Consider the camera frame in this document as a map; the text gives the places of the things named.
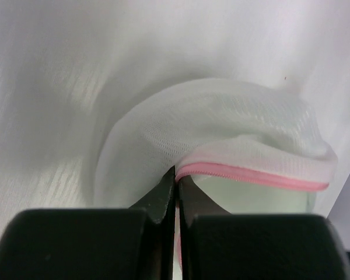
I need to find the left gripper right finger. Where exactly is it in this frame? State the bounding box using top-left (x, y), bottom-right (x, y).
top-left (178, 176), bottom-right (350, 279)

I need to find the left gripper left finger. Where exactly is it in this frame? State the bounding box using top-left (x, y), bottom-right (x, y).
top-left (0, 169), bottom-right (176, 279)

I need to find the white mesh bag pink trim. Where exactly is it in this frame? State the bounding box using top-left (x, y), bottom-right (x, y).
top-left (93, 78), bottom-right (338, 280)

